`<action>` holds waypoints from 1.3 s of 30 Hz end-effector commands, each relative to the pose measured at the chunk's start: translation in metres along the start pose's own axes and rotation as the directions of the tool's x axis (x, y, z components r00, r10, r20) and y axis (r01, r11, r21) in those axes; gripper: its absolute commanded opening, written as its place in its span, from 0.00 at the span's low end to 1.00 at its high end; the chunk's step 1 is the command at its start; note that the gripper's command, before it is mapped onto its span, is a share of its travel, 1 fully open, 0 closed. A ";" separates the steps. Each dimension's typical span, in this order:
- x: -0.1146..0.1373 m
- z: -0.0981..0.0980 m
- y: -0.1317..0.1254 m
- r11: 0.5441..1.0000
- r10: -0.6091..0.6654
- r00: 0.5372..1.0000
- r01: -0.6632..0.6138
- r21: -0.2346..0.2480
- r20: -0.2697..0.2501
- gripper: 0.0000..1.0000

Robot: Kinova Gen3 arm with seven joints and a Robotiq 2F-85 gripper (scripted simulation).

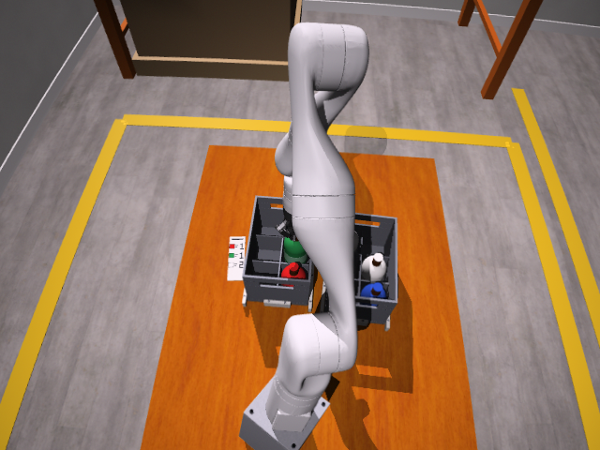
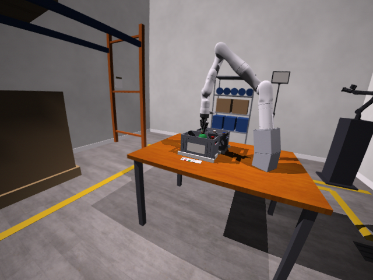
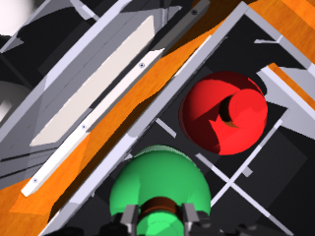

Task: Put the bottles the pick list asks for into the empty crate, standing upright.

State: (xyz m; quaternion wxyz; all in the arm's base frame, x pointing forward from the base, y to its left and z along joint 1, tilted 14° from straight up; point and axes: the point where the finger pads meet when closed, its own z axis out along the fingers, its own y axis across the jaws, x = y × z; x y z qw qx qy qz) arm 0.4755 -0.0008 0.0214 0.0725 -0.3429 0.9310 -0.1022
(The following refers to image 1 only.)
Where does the green bottle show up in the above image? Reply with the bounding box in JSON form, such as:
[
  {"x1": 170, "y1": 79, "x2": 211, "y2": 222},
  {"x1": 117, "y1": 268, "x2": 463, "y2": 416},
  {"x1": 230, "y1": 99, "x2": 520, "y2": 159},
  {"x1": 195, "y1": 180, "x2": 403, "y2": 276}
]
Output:
[{"x1": 284, "y1": 237, "x2": 308, "y2": 264}]

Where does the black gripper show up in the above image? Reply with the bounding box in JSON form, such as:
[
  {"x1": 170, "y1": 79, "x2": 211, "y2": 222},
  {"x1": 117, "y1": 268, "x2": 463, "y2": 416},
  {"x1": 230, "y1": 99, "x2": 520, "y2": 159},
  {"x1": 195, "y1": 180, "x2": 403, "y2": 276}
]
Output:
[{"x1": 275, "y1": 207, "x2": 296, "y2": 241}]

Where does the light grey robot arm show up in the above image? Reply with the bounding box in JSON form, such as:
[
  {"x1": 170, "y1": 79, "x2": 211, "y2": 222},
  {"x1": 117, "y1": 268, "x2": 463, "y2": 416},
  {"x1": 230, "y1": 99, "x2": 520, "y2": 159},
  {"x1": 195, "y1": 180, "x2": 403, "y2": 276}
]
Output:
[{"x1": 265, "y1": 22, "x2": 369, "y2": 432}]

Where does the white paper pick list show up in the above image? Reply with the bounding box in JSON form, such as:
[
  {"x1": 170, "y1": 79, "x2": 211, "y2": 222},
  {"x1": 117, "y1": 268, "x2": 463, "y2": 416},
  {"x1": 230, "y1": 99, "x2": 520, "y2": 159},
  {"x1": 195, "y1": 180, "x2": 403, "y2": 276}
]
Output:
[{"x1": 227, "y1": 236, "x2": 246, "y2": 280}]

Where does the red bottle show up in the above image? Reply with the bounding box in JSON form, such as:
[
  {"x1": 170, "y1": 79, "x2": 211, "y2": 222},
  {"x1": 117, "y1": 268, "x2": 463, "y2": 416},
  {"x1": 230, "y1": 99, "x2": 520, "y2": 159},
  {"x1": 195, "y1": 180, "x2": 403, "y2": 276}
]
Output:
[{"x1": 281, "y1": 262, "x2": 307, "y2": 287}]

